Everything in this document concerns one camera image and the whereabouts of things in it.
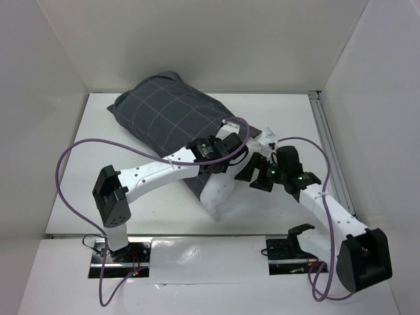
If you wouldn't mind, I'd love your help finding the dark grey checked pillowcase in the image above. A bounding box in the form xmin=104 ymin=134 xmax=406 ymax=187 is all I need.
xmin=108 ymin=72 xmax=261 ymax=199

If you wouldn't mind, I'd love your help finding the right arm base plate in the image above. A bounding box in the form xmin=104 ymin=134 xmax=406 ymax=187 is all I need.
xmin=261 ymin=223 xmax=328 ymax=276

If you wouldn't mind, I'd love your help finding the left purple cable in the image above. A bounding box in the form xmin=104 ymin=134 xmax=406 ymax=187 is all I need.
xmin=54 ymin=116 xmax=253 ymax=308

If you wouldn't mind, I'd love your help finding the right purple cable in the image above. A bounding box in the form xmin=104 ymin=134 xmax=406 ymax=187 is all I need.
xmin=272 ymin=136 xmax=357 ymax=302

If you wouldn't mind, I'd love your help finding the white pillow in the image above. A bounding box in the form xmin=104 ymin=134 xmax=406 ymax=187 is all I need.
xmin=199 ymin=127 xmax=276 ymax=222

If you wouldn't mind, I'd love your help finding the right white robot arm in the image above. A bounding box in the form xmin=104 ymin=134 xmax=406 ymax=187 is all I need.
xmin=235 ymin=146 xmax=392 ymax=293

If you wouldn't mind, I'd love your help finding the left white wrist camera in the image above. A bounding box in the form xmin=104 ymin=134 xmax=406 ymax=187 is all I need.
xmin=215 ymin=119 xmax=240 ymax=140

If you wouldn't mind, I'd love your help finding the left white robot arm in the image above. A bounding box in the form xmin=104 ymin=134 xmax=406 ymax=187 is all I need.
xmin=93 ymin=133 xmax=246 ymax=263

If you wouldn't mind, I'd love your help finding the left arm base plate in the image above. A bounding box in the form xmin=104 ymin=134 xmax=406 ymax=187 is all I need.
xmin=85 ymin=238 xmax=152 ymax=279

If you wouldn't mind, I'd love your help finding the purple cable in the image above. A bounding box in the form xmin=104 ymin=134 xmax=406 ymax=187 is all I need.
xmin=54 ymin=116 xmax=253 ymax=308
xmin=272 ymin=136 xmax=357 ymax=302

